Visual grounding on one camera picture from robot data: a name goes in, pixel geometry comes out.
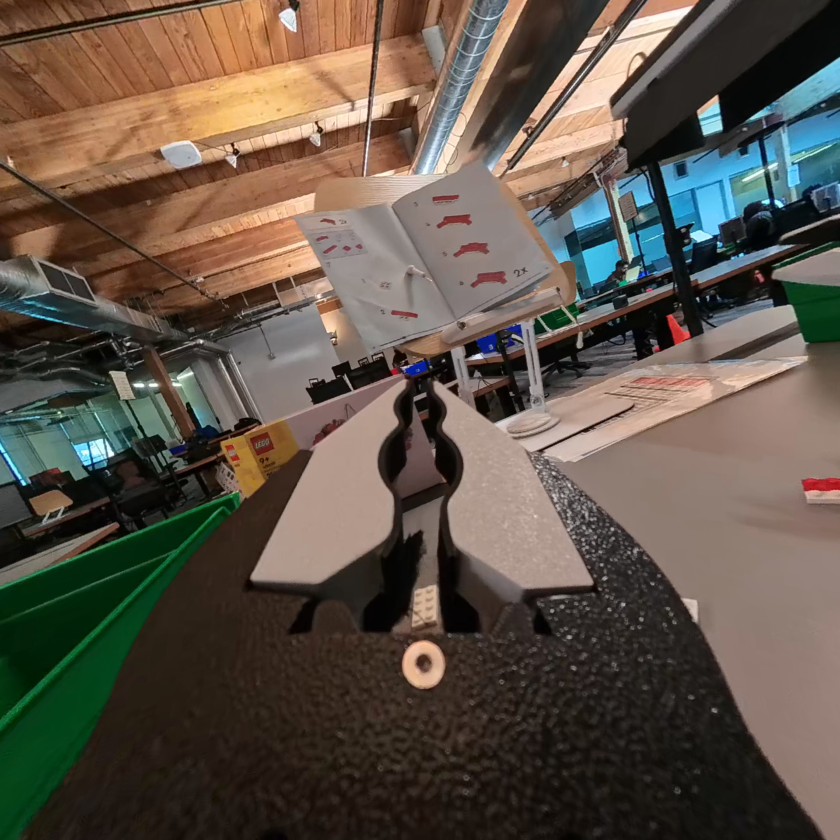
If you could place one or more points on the white ceiling access point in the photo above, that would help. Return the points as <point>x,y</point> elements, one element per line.
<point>180,152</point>

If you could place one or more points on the white lego plate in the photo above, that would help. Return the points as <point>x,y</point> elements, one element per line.
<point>690,610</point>
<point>423,607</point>

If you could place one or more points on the red and white lego assembly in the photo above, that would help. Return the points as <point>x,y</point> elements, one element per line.
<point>820,485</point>

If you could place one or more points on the wooden book stand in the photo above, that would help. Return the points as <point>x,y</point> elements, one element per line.
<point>354,190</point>

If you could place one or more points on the silver spiral duct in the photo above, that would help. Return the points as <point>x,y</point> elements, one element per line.
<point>459,85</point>

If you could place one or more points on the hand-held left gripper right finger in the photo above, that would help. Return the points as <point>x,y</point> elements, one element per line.
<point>518,525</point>

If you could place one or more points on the blue storage bin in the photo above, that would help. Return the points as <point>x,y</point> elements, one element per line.
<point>492,344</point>

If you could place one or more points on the paper sign on stand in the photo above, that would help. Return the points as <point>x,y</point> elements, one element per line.
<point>121,384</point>

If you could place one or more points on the raised desk black frame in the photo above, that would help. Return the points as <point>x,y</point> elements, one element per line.
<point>663,131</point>

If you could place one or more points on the ceiling spotlight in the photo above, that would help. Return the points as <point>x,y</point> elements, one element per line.
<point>316,134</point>
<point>232,156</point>
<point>289,14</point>

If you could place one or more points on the lego instruction booklet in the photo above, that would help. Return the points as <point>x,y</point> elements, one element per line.
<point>459,249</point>

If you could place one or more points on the silver duct with grille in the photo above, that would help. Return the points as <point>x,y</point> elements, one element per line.
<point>65,289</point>

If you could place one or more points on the lego set box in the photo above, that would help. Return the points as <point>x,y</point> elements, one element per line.
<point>262,453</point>

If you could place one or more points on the white sheet with red print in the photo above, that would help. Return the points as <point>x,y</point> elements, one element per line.
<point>689,394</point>

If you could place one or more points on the orange traffic cone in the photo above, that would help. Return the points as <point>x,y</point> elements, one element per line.
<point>676,331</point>

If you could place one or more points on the long white desk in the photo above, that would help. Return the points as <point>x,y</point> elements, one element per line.
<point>722,269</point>

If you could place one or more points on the black office chair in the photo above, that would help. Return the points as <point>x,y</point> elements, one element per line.
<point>131,482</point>

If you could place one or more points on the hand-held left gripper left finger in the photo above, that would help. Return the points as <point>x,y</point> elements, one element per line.
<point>328,518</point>

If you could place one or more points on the green plastic bin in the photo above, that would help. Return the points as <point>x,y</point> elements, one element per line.
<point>131,548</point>
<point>65,689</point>
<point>814,308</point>

